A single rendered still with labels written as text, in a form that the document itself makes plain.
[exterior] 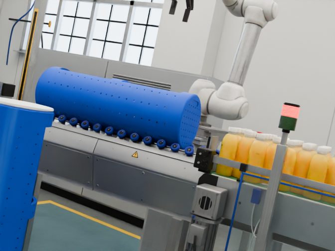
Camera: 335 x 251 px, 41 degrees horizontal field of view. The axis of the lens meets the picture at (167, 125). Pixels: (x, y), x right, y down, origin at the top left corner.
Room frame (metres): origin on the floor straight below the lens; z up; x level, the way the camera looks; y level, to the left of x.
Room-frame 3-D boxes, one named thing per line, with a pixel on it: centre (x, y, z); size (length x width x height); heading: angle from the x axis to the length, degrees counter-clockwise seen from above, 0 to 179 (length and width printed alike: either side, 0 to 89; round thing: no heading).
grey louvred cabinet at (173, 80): (4.50, 0.56, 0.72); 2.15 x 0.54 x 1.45; 60
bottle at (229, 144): (2.00, -0.29, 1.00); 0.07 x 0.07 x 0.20
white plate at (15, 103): (1.92, 0.64, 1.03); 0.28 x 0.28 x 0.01
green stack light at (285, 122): (1.69, -0.44, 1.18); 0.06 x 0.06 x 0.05
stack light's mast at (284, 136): (1.69, -0.44, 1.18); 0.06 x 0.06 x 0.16
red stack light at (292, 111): (1.69, -0.44, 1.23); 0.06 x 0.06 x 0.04
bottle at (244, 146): (2.01, -0.37, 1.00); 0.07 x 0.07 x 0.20
